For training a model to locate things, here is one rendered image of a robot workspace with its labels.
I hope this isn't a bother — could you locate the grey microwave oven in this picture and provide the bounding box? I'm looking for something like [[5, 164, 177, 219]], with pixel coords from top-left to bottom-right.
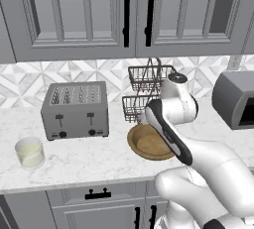
[[211, 69, 254, 131]]

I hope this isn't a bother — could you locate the white wall socket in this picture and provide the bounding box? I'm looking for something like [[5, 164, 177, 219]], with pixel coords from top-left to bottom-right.
[[227, 55, 242, 71]]

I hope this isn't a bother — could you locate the glass of lemonade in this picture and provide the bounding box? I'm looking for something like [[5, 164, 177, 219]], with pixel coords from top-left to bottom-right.
[[14, 136, 46, 171]]

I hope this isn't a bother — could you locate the grey wall cupboard door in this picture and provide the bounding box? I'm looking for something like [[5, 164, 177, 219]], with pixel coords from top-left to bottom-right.
[[0, 0, 138, 62], [0, 0, 17, 64], [135, 0, 254, 58]]

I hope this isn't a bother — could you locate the grey base cupboard door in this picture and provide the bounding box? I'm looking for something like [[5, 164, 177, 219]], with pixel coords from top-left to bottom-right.
[[51, 197, 148, 229], [145, 195, 171, 229]]

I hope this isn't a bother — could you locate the grey drawer front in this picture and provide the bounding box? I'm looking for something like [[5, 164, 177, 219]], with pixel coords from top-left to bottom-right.
[[46, 181, 148, 207]]

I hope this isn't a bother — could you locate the dark wire basket stand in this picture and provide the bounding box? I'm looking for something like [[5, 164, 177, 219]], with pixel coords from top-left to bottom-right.
[[121, 57, 179, 124]]

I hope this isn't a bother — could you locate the black base cupboard handle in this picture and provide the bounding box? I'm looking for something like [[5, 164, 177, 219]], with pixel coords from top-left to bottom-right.
[[148, 204, 158, 229], [133, 206, 141, 229]]

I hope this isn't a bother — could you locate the grey toaster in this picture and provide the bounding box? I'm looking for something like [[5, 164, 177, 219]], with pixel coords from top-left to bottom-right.
[[40, 80, 110, 142]]

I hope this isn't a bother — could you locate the wooden bowl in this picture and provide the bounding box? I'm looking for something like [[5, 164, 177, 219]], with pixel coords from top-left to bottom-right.
[[127, 123, 177, 162]]

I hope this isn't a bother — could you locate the black drawer handle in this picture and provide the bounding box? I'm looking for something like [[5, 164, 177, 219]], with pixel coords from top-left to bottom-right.
[[84, 187, 112, 201]]

